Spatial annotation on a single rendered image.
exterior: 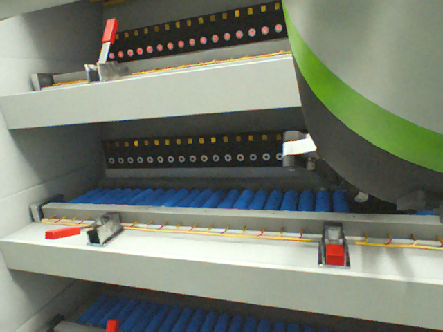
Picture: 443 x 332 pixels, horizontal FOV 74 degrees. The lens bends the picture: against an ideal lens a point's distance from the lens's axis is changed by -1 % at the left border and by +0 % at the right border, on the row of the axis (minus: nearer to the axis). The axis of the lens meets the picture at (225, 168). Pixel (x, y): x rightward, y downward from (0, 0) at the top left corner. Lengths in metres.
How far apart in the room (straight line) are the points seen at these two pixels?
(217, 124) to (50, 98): 0.25
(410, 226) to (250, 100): 0.19
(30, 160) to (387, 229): 0.48
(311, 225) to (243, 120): 0.24
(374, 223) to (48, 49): 0.53
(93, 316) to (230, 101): 0.41
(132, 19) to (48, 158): 0.31
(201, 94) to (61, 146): 0.31
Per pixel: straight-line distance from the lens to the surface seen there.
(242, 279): 0.31
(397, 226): 0.33
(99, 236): 0.38
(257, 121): 0.49
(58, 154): 0.56
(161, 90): 0.34
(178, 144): 0.50
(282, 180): 0.44
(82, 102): 0.41
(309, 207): 0.37
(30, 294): 0.56
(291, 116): 0.49
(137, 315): 0.54
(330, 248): 0.24
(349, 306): 0.31
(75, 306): 0.62
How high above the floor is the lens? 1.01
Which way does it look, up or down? 1 degrees up
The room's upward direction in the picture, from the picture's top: straight up
